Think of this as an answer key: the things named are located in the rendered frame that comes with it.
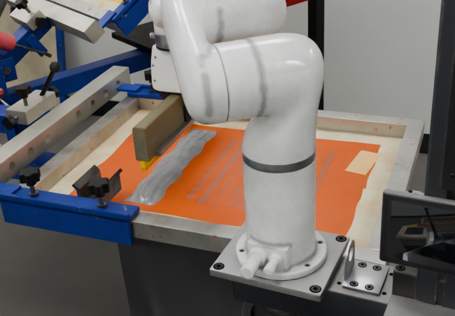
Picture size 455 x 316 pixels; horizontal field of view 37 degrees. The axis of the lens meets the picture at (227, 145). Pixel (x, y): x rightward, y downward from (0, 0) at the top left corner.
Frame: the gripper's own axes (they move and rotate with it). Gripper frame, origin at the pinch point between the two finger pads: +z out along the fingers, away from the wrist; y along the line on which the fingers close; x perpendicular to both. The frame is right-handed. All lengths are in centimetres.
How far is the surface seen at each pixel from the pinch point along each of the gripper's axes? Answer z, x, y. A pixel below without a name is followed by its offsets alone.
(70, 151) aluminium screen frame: 10.3, -7.1, -25.8
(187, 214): 13.9, -19.3, 8.9
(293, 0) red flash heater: 6, 109, -5
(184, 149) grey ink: 13.0, 5.2, -2.6
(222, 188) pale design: 13.9, -7.7, 12.1
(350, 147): 13.9, 17.5, 34.5
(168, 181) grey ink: 13.3, -8.8, -0.1
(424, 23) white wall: 40, 200, 32
